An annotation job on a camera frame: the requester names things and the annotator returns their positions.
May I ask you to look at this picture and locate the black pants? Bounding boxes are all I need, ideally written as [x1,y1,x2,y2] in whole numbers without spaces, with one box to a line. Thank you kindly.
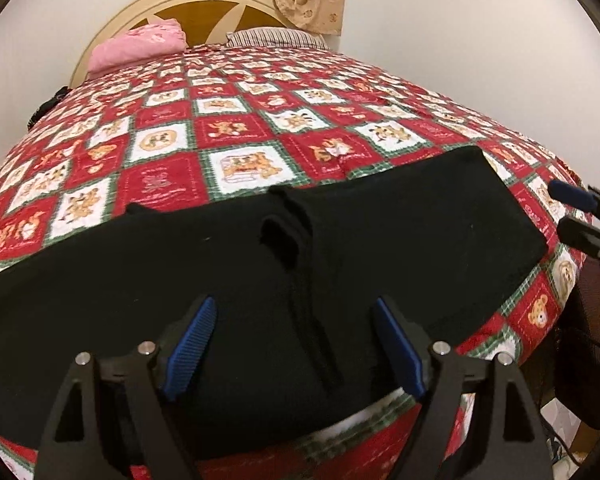
[0,146,547,460]

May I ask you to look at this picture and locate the red checkered teddy bedspread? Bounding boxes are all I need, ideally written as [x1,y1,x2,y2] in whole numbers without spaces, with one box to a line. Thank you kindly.
[0,43,594,480]

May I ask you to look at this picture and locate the dark clothes beside bed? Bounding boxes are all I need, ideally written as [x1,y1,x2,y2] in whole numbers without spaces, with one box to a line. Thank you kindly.
[27,86,71,131]

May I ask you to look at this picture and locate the striped pillow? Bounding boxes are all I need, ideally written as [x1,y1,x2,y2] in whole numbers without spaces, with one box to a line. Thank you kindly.
[225,27,328,50]

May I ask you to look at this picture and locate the pink folded blanket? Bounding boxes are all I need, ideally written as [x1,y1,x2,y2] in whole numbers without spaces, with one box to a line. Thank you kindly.
[87,18,187,75]

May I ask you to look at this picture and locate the cream wooden headboard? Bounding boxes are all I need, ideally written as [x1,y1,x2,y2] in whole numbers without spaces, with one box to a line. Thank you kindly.
[70,0,294,88]

